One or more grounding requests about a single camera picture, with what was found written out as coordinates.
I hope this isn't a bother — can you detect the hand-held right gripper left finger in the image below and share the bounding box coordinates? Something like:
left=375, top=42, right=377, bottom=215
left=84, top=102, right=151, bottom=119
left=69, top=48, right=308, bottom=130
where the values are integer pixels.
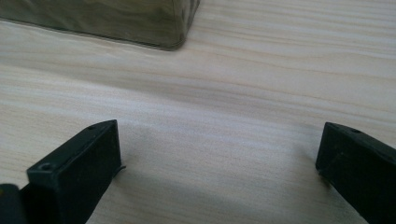
left=25, top=119, right=123, bottom=224

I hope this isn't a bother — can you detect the olive green box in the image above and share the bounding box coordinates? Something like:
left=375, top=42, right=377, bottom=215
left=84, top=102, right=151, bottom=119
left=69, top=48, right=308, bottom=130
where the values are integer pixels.
left=0, top=0, right=201, bottom=51

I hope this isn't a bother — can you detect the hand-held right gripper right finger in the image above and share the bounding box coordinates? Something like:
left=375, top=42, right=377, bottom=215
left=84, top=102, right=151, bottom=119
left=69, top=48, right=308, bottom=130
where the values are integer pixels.
left=315, top=121, right=396, bottom=224

